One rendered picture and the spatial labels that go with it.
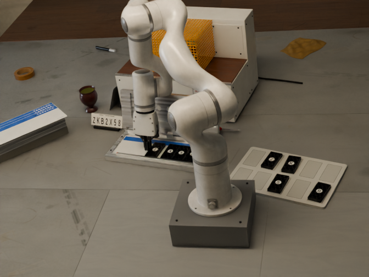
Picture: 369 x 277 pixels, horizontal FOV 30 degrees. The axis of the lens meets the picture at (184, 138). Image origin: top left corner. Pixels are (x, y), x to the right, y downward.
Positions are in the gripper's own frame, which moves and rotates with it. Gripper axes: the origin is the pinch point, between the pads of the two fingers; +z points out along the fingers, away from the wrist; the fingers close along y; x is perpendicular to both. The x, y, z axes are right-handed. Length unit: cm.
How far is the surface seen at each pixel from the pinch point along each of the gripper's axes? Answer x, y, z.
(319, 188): -9, 74, 4
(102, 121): 15.0, -29.7, -1.7
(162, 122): 10.2, 2.5, -6.3
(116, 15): 129, -82, -22
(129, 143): 3.3, -10.4, 2.0
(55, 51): 80, -96, -12
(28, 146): -8, -54, 4
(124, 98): 10.5, -14.8, -15.3
